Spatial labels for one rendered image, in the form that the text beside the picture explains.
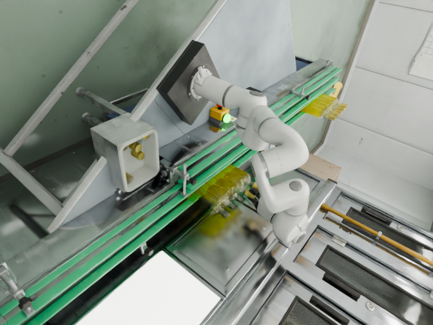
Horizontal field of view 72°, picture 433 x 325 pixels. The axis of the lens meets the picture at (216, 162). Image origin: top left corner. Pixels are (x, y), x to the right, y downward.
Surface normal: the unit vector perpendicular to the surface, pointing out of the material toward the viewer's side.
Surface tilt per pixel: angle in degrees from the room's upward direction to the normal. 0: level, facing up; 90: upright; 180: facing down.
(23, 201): 90
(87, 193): 0
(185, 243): 90
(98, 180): 0
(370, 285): 90
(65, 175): 90
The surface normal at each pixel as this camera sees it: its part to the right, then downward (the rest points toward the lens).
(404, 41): -0.62, 0.45
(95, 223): 0.07, -0.78
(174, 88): 0.77, 0.45
